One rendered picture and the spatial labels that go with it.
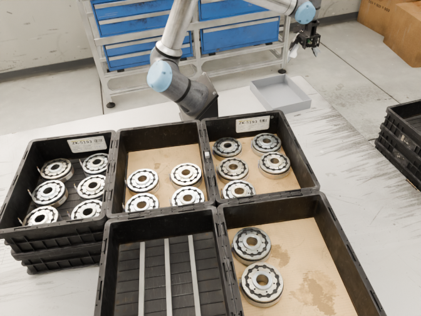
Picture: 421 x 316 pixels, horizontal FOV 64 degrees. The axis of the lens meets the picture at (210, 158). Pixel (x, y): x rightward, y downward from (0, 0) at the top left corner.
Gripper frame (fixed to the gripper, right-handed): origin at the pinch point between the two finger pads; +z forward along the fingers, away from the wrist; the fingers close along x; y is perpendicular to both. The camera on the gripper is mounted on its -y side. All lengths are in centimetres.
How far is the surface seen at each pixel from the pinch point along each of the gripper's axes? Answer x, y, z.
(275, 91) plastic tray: -8.9, -5.7, 18.6
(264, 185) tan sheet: -47, 62, 6
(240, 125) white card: -45, 37, 0
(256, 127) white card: -39, 38, 2
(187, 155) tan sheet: -66, 39, 6
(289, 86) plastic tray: -0.2, -6.8, 18.3
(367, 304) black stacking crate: -43, 108, -1
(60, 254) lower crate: -112, 64, 9
